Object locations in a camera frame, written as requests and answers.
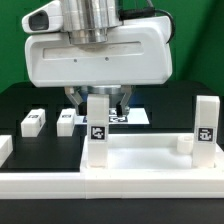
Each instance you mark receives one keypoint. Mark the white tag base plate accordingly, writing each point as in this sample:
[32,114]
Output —
[135,116]

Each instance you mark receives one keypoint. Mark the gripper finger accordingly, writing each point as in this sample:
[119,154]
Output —
[75,98]
[122,107]

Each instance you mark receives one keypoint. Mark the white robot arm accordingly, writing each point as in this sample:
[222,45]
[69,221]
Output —
[87,22]

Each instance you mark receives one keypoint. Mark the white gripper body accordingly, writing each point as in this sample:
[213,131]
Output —
[135,53]

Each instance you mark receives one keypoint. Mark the white desk tabletop tray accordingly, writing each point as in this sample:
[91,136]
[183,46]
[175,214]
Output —
[152,152]

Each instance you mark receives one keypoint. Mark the white L-shaped obstacle fence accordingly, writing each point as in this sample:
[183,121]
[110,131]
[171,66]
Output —
[91,183]

